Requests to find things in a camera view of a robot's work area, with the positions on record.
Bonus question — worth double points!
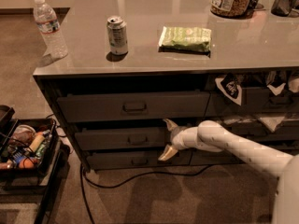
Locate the white packet in drawer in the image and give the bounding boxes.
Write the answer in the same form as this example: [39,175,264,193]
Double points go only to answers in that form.
[222,113,286,133]

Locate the grey drawer cabinet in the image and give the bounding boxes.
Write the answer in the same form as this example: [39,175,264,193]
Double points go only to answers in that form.
[34,0,299,171]

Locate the grey drawer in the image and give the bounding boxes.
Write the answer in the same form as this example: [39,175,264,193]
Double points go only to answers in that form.
[190,140,299,165]
[75,127,170,150]
[57,91,209,122]
[199,119,299,146]
[206,87,299,117]
[86,150,192,170]

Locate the black bin of items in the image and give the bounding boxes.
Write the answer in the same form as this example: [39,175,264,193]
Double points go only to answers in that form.
[0,119,58,176]

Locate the dark glass container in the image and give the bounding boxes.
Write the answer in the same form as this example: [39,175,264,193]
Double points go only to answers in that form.
[271,0,298,17]

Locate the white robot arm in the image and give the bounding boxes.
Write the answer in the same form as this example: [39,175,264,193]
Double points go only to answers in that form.
[158,119,299,224]

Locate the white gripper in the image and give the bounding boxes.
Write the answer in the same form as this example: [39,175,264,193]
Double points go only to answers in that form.
[158,119,188,161]

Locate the silver soda can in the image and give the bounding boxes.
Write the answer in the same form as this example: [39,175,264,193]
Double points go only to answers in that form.
[107,16,128,55]

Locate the green snack bag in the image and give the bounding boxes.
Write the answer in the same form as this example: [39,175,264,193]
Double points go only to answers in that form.
[159,26,211,53]

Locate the black power cable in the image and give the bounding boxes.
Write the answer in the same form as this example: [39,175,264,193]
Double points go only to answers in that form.
[79,162,216,224]

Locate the clear plastic water bottle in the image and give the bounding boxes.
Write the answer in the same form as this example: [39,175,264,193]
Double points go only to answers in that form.
[34,0,68,59]

